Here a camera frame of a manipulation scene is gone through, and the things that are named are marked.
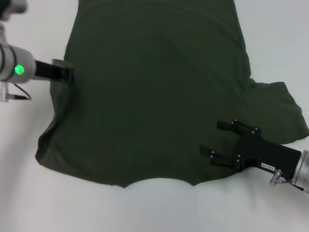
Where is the silver elbow connector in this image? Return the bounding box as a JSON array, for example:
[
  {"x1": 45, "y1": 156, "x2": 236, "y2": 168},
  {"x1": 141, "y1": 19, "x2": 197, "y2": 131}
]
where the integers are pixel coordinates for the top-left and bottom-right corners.
[{"x1": 269, "y1": 169, "x2": 283, "y2": 186}]

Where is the dark green t-shirt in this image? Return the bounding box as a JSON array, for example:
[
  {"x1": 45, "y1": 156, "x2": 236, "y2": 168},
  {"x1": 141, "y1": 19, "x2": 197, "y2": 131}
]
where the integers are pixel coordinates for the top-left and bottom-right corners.
[{"x1": 35, "y1": 0, "x2": 309, "y2": 189}]

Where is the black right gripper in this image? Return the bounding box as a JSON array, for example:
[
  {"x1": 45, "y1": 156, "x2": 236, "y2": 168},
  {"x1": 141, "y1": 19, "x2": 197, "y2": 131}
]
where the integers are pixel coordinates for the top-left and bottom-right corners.
[{"x1": 199, "y1": 119, "x2": 303, "y2": 173}]

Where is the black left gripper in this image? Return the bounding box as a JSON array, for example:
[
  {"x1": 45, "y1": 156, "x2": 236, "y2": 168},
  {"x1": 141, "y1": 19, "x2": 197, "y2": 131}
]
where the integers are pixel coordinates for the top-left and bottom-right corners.
[{"x1": 33, "y1": 59, "x2": 76, "y2": 85}]

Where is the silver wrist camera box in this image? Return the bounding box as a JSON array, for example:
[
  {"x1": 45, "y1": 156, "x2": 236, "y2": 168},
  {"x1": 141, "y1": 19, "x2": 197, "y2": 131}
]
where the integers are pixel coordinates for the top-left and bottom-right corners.
[{"x1": 0, "y1": 82, "x2": 11, "y2": 103}]

